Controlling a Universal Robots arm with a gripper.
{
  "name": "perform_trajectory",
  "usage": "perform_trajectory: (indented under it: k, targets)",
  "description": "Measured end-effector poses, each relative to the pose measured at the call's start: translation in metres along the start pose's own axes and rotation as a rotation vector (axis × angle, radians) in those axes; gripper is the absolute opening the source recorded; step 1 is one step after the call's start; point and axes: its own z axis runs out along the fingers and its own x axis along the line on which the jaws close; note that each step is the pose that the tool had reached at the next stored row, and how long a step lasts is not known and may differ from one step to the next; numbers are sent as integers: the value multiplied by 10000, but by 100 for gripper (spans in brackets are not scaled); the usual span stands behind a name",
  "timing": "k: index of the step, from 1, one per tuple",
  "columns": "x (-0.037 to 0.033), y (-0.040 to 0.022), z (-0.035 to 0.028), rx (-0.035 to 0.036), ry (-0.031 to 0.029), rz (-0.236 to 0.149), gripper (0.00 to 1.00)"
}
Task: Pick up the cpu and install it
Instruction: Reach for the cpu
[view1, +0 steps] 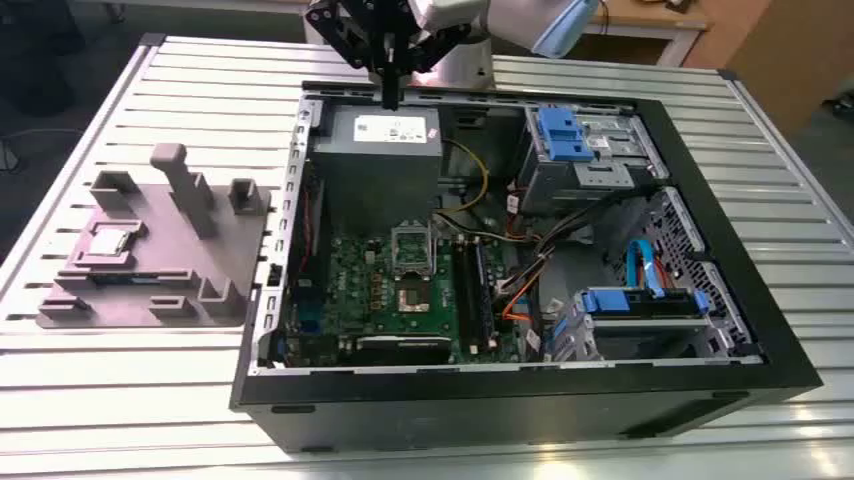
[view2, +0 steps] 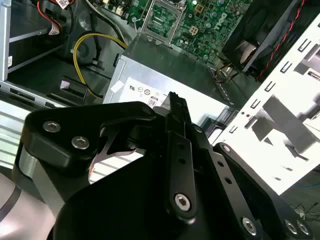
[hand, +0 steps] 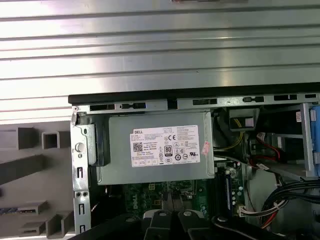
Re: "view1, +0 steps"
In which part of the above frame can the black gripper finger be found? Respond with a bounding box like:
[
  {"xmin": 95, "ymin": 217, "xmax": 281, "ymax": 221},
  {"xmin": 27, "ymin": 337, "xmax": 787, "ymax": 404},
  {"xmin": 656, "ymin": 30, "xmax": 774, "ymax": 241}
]
[
  {"xmin": 391, "ymin": 27, "xmax": 466, "ymax": 110},
  {"xmin": 304, "ymin": 0, "xmax": 394, "ymax": 110}
]

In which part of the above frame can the metal drive cage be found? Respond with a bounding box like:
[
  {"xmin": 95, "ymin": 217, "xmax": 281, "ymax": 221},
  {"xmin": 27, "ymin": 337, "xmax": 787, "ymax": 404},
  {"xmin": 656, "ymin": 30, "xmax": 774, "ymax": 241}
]
[{"xmin": 518, "ymin": 105, "xmax": 671, "ymax": 215}]

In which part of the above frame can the green motherboard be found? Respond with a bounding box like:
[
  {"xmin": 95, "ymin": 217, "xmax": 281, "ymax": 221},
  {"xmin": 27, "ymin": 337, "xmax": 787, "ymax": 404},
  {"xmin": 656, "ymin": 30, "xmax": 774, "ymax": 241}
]
[{"xmin": 283, "ymin": 219, "xmax": 528, "ymax": 366}]

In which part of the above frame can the installed RAM stick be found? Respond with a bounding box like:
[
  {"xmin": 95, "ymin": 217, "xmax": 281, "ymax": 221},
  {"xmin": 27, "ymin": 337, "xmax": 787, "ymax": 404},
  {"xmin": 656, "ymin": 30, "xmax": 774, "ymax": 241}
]
[{"xmin": 470, "ymin": 238, "xmax": 499, "ymax": 335}]

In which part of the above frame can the orange wire bundle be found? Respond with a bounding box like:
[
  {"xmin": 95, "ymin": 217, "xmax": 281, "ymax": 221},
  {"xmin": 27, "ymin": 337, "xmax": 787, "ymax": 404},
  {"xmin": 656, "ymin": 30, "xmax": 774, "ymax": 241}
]
[{"xmin": 499, "ymin": 277, "xmax": 543, "ymax": 322}]

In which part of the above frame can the CPU with silver top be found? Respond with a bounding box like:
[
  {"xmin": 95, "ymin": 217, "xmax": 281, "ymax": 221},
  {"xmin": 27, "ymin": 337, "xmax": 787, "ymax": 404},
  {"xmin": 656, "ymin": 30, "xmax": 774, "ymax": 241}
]
[{"xmin": 87, "ymin": 223, "xmax": 144, "ymax": 257}]

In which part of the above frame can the black cable bundle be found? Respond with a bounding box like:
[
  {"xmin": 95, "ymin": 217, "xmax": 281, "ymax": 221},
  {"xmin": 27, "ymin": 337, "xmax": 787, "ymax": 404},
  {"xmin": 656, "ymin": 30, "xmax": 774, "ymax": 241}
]
[{"xmin": 496, "ymin": 184, "xmax": 668, "ymax": 296}]

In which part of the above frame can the yellow wire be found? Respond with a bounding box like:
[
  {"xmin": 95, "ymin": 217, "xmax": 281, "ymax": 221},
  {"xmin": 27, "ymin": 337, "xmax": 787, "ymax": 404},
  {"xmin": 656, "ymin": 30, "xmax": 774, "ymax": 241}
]
[{"xmin": 431, "ymin": 138, "xmax": 491, "ymax": 215}]

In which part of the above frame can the black RAM slot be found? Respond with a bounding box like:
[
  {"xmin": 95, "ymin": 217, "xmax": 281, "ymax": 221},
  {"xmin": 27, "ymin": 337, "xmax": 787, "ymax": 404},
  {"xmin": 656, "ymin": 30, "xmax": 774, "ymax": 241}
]
[{"xmin": 451, "ymin": 237, "xmax": 479, "ymax": 351}]

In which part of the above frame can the hard disk in blue carrier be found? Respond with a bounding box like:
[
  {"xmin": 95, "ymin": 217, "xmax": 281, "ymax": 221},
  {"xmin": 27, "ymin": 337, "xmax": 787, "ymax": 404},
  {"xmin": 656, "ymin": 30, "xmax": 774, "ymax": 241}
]
[{"xmin": 574, "ymin": 285, "xmax": 712, "ymax": 322}]

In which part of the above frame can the RAM stick on rack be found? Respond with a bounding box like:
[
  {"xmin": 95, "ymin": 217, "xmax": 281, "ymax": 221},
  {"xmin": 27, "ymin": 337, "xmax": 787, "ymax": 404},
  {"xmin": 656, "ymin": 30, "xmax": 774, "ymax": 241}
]
[{"xmin": 89, "ymin": 272, "xmax": 165, "ymax": 287}]

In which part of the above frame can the metal disk bay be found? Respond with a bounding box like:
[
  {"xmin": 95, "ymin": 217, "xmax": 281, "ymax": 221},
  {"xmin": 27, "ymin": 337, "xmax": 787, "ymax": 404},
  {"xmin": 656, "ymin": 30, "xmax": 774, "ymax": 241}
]
[{"xmin": 543, "ymin": 299, "xmax": 759, "ymax": 362}]

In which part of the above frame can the black PC case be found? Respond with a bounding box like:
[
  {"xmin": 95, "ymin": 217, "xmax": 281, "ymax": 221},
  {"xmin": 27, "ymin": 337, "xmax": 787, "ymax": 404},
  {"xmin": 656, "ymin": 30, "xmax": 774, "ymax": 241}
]
[{"xmin": 228, "ymin": 79, "xmax": 826, "ymax": 455}]

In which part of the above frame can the brown wooden cabinet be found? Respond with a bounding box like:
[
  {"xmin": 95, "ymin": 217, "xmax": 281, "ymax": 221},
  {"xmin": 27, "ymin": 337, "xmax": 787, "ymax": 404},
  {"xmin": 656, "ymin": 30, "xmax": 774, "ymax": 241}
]
[{"xmin": 723, "ymin": 0, "xmax": 854, "ymax": 137}]

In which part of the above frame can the grey power supply unit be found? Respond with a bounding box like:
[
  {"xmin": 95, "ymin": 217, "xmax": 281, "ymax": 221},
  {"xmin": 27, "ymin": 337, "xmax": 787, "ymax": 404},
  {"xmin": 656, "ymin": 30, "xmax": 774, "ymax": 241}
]
[{"xmin": 307, "ymin": 104, "xmax": 444, "ymax": 226}]

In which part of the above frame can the wooden desk white frame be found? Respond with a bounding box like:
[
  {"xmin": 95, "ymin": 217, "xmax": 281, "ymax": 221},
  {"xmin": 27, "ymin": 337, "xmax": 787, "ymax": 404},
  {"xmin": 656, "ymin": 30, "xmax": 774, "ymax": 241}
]
[{"xmin": 579, "ymin": 0, "xmax": 715, "ymax": 69}]

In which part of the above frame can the blue disk wire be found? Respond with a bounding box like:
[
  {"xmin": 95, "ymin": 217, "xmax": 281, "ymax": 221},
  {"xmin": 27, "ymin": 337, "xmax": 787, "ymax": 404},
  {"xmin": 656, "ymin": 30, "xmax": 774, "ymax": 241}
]
[{"xmin": 624, "ymin": 238, "xmax": 668, "ymax": 298}]

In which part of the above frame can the grey parts rack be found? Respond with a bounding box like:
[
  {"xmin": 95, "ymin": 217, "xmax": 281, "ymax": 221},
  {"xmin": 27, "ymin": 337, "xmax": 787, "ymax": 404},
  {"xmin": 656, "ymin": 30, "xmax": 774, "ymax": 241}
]
[{"xmin": 36, "ymin": 143, "xmax": 276, "ymax": 330}]

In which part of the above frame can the blue drive latch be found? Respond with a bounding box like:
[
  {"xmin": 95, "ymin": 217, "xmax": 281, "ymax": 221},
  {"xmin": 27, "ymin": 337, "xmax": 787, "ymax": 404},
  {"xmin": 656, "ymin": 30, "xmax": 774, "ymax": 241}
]
[{"xmin": 536, "ymin": 107, "xmax": 596, "ymax": 163}]

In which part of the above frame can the black graphics card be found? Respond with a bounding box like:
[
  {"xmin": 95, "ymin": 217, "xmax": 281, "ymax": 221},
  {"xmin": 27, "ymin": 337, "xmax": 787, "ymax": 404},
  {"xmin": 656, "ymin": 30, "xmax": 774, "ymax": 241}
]
[{"xmin": 338, "ymin": 331, "xmax": 454, "ymax": 367}]

